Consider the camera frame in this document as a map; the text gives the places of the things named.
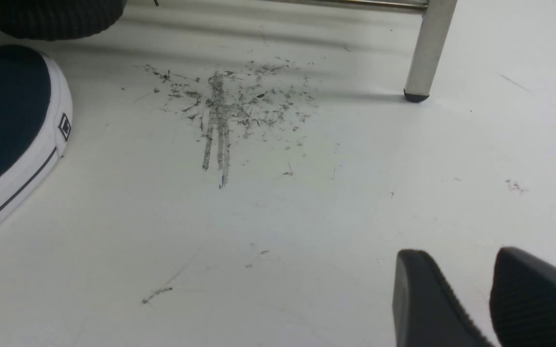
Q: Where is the navy slip-on shoe right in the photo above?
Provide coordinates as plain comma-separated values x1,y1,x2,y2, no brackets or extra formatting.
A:
0,45,73,224

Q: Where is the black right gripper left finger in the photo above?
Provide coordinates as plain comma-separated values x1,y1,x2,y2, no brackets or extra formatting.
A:
392,250,492,347

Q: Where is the steel shoe rack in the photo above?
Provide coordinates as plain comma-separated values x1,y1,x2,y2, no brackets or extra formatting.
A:
291,0,457,103

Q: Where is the black knit shoe right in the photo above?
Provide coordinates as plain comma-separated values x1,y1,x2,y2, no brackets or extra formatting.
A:
0,0,127,41

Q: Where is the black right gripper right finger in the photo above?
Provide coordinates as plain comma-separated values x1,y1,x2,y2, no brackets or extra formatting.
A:
489,247,556,347

